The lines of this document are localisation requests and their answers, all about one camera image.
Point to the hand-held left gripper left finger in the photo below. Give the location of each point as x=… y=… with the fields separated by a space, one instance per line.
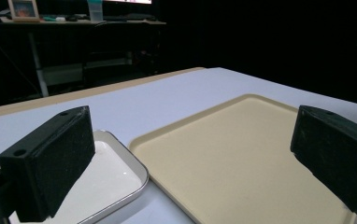
x=47 y=161

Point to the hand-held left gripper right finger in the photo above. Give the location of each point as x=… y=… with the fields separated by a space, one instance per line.
x=338 y=152

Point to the white metal-rimmed tray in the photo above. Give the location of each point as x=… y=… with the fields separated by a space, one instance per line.
x=108 y=183

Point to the beige plastic tray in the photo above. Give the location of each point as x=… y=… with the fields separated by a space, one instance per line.
x=229 y=161

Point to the dark background desk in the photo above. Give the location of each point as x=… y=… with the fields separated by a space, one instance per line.
x=74 y=46

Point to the black keyboard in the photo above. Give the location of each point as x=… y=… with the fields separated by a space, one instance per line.
x=130 y=17

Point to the computer monitor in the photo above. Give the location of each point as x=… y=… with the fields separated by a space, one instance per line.
x=130 y=1

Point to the wooden picture frame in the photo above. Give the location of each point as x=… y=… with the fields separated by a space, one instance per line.
x=23 y=10

